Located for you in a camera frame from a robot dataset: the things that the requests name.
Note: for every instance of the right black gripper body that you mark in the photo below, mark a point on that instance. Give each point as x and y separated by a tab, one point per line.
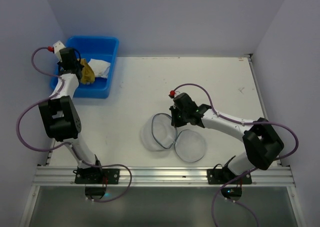
175	118

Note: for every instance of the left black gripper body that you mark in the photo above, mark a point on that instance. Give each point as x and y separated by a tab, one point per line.
77	68

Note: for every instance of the white cloth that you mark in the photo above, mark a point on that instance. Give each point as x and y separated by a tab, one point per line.
100	68

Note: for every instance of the white mesh laundry bag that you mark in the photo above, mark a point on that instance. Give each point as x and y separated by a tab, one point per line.
157	135

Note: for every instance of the yellow bra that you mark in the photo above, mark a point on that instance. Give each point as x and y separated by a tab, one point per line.
88	76

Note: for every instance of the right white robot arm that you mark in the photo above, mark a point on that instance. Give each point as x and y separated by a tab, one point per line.
261	142

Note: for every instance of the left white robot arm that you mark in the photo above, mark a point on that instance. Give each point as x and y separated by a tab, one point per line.
60	118

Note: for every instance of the blue plastic bin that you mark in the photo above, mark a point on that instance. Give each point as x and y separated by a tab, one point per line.
89	47

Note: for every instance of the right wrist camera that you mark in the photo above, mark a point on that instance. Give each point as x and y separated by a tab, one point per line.
173	94

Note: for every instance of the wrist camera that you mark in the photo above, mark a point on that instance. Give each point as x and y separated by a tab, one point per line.
57	47
173	94

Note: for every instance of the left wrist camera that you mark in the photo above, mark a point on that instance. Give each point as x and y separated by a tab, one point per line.
57	47

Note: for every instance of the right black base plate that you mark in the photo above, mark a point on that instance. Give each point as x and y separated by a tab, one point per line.
219	175

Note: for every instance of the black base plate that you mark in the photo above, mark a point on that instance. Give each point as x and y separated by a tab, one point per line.
110	175
219	175

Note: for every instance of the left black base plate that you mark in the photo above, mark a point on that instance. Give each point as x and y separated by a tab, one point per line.
110	175

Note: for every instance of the aluminium mounting rail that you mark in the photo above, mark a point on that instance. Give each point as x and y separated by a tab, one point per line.
58	176

